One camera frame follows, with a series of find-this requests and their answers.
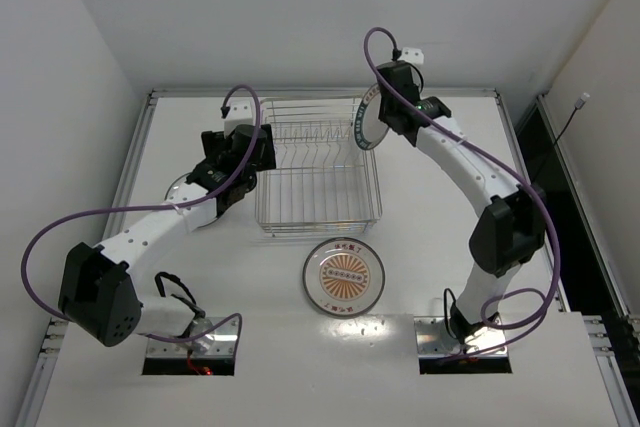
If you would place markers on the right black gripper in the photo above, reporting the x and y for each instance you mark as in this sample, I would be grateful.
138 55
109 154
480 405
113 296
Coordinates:
392 114

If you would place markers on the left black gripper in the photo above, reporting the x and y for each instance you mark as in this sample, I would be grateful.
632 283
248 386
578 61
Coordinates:
214 144

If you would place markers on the green rimmed plate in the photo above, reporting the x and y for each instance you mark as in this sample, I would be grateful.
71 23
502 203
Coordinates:
368 130

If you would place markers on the orange sunburst plate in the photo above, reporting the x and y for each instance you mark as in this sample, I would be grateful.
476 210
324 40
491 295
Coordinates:
343 277

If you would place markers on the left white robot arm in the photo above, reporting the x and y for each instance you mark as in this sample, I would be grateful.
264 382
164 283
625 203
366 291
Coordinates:
99 289

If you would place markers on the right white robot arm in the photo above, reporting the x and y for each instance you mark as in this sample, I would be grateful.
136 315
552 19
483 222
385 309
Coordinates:
510 229

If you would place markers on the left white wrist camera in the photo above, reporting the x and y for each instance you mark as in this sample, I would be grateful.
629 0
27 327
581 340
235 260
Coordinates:
239 113

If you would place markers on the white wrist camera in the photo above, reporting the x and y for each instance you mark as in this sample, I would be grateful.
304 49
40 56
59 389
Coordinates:
414 56
239 113

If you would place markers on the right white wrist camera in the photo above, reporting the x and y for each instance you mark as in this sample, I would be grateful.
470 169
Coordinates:
414 56

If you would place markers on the metal wire dish rack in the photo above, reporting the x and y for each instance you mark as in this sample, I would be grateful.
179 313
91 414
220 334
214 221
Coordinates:
323 184

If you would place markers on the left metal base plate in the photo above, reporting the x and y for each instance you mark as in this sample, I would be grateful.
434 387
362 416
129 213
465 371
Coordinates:
210 338

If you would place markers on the metal base plate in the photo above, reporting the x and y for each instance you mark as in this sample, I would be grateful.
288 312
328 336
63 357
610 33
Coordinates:
434 342
210 338

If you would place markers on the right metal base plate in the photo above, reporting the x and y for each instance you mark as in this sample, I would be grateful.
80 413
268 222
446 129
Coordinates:
434 342

